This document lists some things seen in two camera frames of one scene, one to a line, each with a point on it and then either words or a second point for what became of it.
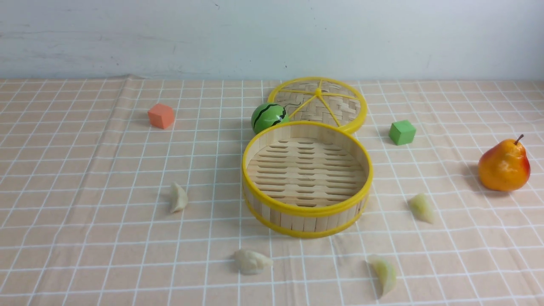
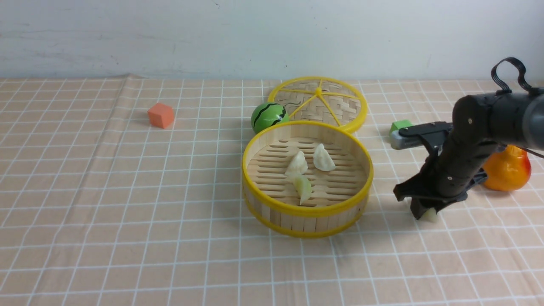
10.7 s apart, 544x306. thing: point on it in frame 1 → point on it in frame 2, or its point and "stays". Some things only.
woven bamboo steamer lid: (330, 100) stays
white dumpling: (250, 262) → (322, 160)
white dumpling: (178, 198) → (298, 165)
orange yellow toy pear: (505, 167) stays
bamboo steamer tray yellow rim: (306, 179) stays
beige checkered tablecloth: (130, 193) stays
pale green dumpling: (386, 273) → (302, 187)
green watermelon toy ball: (267, 114) stays
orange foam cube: (161, 115) stays
